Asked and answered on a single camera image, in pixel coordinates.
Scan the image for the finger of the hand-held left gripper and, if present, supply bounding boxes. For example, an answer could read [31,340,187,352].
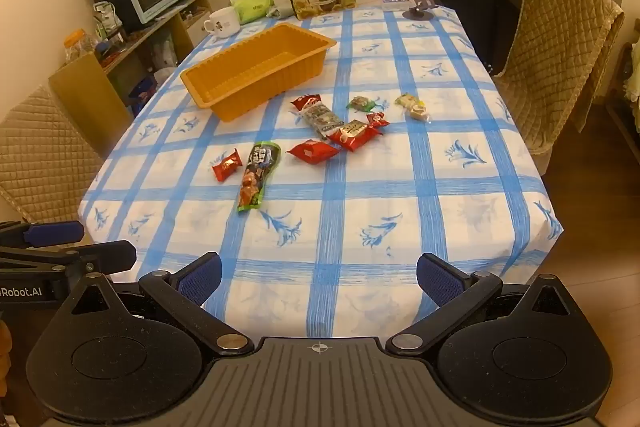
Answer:
[0,241,137,278]
[0,221,85,249]

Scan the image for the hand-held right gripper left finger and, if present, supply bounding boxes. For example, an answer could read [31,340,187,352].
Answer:
[70,252,256,355]

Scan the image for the long green sausage pack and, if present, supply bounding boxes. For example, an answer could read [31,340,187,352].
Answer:
[236,141,282,212]

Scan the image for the white green pouch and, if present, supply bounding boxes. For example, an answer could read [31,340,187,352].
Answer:
[93,2,123,40]

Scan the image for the red gold snack packet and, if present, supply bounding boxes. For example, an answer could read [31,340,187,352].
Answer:
[326,119,383,152]

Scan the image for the wooden shelf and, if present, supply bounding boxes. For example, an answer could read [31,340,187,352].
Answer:
[48,0,211,142]

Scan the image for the low quilted beige chair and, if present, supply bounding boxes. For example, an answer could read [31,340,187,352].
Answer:
[0,84,108,223]

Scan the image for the red gold wrapped candy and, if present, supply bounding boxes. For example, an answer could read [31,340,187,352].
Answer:
[211,148,244,182]

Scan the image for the white mug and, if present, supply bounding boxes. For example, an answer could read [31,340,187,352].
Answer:
[203,7,242,38]

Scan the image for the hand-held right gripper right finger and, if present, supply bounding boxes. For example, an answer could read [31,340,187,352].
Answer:
[385,252,573,355]

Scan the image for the blue checked tablecloth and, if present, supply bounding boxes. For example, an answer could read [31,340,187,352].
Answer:
[79,2,565,340]

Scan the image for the orange plastic tray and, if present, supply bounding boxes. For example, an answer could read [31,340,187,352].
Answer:
[180,23,337,122]

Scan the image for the red dark-print snack packet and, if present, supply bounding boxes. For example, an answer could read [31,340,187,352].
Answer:
[290,93,323,112]

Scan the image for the orange-lid plastic jar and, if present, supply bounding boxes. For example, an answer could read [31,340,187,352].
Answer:
[63,29,98,66]

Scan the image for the person's left hand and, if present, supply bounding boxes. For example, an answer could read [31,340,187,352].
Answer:
[0,322,12,395]

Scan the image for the clear grey snack packet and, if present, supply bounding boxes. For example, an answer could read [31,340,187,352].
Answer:
[301,103,343,142]

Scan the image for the plain red snack packet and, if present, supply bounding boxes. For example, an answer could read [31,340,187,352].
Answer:
[286,140,342,165]

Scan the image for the tall quilted beige chair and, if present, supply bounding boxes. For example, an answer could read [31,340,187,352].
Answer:
[492,0,626,158]

